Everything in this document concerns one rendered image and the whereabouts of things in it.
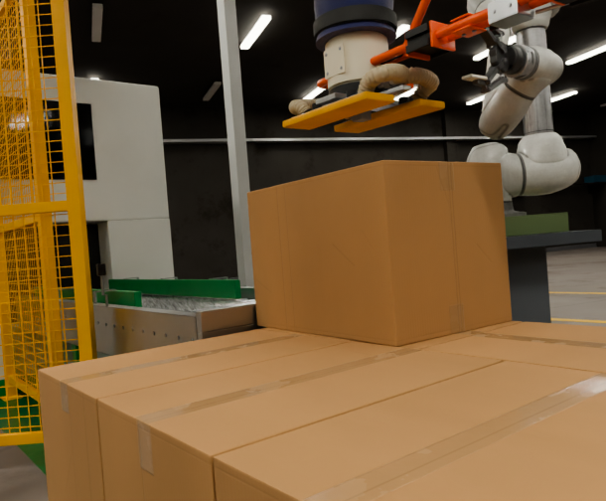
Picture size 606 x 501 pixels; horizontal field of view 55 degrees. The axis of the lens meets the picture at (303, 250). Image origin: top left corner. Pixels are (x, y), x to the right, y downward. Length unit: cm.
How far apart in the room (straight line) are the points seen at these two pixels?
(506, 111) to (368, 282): 76
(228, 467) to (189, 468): 10
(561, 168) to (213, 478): 176
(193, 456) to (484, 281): 92
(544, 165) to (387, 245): 106
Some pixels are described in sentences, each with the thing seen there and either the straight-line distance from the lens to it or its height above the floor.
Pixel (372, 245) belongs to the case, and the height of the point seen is 76.
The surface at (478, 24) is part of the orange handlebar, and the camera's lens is 142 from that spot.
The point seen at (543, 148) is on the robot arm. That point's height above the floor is 104.
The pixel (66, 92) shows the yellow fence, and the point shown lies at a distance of 241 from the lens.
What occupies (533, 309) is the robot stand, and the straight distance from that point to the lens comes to 216.
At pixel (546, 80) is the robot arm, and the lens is 184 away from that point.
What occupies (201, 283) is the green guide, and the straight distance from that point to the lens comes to 284.
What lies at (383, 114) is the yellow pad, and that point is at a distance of 162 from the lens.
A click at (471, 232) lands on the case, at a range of 143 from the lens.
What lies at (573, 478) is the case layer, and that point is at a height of 54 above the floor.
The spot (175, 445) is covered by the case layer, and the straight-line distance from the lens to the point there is 80.
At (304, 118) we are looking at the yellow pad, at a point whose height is 111.
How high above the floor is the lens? 78
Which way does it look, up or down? 1 degrees down
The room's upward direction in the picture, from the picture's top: 4 degrees counter-clockwise
